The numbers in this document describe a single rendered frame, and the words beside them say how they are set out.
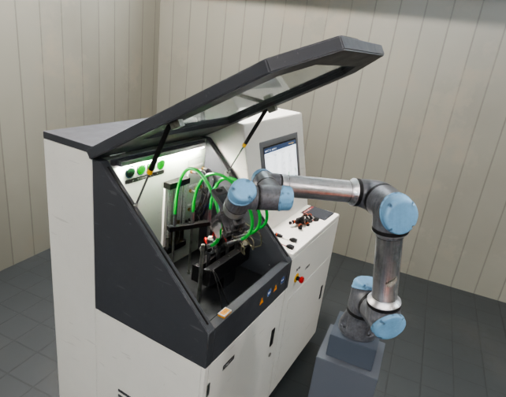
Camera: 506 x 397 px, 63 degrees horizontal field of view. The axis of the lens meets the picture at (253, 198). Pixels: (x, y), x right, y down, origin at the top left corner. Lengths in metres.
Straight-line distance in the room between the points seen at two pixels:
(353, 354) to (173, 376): 0.70
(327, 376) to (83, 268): 1.09
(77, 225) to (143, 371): 0.65
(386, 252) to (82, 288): 1.26
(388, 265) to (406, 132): 2.62
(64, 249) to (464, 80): 3.22
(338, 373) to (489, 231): 2.68
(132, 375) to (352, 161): 2.84
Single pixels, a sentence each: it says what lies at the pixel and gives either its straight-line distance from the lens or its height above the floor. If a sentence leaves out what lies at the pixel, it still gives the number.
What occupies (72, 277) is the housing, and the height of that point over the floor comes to 0.88.
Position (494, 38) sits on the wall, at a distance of 3.93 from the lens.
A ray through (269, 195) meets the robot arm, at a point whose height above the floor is 1.52.
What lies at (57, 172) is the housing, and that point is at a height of 1.35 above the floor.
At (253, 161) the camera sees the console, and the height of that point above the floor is 1.37.
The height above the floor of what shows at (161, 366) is 0.69.
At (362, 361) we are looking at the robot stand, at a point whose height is 0.83.
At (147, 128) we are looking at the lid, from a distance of 1.40.
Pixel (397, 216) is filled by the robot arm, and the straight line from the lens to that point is 1.33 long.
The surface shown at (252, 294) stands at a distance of 1.77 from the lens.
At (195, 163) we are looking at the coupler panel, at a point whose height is 1.33.
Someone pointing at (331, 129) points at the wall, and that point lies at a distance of 4.06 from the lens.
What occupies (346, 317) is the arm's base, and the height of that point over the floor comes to 0.96.
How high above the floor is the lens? 1.92
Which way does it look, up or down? 21 degrees down
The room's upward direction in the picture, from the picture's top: 7 degrees clockwise
